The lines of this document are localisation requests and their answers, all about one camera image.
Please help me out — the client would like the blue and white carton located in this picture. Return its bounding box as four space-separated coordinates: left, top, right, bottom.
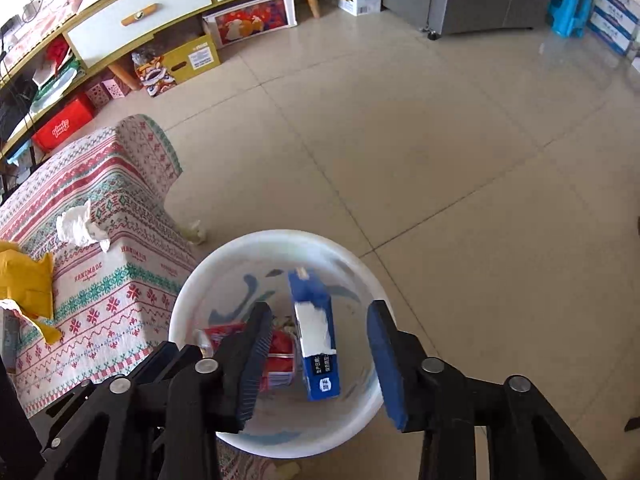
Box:
287 268 343 402

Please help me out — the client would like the crumpled yellowish paper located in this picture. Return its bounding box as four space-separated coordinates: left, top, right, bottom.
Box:
182 220 207 246

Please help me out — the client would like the patterned tablecloth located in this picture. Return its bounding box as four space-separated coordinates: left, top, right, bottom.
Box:
0 114 301 480

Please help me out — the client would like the yellow paper bag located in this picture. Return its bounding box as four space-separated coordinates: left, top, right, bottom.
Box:
0 241 63 346

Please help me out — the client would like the pink patterned box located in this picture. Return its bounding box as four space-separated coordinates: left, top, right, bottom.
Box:
85 79 132 110

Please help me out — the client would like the wooden media cabinet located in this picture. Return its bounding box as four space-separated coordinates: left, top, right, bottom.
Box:
0 0 351 161

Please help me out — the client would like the red drink can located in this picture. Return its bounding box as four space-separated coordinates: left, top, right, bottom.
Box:
197 324 297 392

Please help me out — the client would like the white plastic bin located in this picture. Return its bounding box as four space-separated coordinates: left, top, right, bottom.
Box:
168 230 396 458

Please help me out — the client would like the green and white bag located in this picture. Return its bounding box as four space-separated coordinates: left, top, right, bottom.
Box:
30 57 86 111

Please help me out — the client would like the red flat box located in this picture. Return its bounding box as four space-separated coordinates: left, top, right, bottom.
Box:
31 95 96 152

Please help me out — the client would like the light blue plastic container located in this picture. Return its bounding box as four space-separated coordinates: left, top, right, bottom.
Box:
6 140 33 163

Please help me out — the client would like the black electronic device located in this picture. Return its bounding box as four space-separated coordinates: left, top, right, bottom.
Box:
0 77 38 146

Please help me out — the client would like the blue plastic stool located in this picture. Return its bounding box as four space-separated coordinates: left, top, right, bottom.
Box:
546 0 596 38

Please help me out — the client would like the red cloth bag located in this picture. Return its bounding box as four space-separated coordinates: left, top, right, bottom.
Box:
47 37 71 66

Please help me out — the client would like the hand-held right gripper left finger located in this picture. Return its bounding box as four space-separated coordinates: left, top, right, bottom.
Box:
37 301 274 480

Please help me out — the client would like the pink cabinet runner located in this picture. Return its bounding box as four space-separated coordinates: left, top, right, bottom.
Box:
0 0 83 68

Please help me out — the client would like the white tissue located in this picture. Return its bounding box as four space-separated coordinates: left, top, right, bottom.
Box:
55 200 112 253

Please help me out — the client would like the printed snack bag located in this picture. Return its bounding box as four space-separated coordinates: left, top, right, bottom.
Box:
132 52 178 97

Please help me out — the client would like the white storage box red print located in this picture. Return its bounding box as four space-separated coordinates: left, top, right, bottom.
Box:
202 0 298 50

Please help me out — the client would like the yellow cardboard box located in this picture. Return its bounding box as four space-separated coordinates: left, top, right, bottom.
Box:
160 34 222 85

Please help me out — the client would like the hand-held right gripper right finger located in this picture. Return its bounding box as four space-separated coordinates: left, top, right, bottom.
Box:
366 300 608 480

